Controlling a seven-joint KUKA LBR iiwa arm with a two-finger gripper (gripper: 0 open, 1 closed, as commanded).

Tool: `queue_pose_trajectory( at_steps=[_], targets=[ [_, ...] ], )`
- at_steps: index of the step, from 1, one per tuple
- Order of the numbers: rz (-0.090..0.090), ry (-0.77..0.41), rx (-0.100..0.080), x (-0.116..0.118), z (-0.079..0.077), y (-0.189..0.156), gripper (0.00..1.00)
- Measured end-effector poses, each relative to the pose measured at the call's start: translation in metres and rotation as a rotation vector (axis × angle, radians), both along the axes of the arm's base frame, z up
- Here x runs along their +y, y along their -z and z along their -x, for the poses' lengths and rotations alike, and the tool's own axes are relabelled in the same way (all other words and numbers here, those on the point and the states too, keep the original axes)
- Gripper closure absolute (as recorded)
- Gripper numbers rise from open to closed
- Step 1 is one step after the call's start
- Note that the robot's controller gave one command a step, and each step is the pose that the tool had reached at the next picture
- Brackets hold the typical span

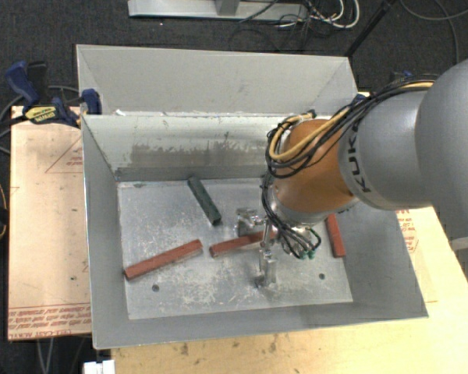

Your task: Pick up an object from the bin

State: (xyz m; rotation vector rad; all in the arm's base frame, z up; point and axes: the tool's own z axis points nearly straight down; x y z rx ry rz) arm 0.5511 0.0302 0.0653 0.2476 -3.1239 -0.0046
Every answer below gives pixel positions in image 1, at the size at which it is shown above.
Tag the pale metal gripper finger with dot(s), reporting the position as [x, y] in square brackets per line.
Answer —
[268, 269]
[245, 221]

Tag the red-brown flat block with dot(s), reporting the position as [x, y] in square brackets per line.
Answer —
[230, 246]
[335, 238]
[162, 260]

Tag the dark green flat block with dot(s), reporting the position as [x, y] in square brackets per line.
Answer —
[205, 202]

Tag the grey metal bin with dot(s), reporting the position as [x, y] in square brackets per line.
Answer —
[171, 216]

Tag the brown cardboard board red print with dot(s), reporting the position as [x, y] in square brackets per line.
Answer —
[47, 216]

